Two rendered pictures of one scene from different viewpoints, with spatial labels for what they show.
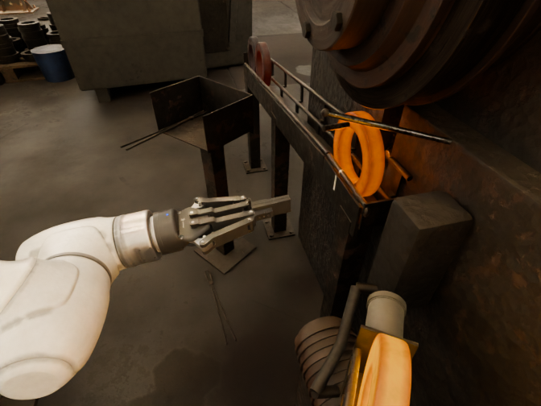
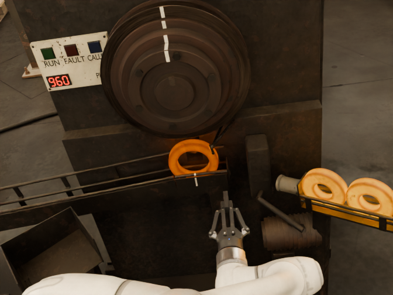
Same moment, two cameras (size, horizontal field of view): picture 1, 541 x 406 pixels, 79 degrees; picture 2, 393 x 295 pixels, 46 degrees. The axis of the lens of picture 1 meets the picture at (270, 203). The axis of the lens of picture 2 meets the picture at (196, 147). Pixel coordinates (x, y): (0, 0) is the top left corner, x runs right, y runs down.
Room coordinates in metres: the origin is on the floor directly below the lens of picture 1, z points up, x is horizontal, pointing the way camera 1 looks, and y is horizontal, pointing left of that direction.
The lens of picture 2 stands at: (0.13, 1.04, 1.81)
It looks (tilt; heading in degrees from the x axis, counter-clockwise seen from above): 37 degrees down; 291
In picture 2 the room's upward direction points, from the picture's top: 11 degrees counter-clockwise
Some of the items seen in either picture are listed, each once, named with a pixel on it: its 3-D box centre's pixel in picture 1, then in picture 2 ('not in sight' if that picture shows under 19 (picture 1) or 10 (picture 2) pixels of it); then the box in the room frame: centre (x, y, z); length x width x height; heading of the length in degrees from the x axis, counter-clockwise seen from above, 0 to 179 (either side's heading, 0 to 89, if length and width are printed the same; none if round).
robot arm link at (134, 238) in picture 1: (142, 237); (231, 261); (0.39, 0.22, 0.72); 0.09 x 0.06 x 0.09; 14
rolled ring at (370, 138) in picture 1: (356, 155); (193, 161); (0.61, -0.18, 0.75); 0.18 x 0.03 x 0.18; 13
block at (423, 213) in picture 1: (413, 257); (258, 166); (0.38, -0.25, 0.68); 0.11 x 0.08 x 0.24; 104
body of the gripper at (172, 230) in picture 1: (184, 227); (230, 240); (0.41, 0.15, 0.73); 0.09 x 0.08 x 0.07; 104
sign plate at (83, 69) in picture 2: not in sight; (76, 62); (0.96, -0.21, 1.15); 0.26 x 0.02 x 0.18; 14
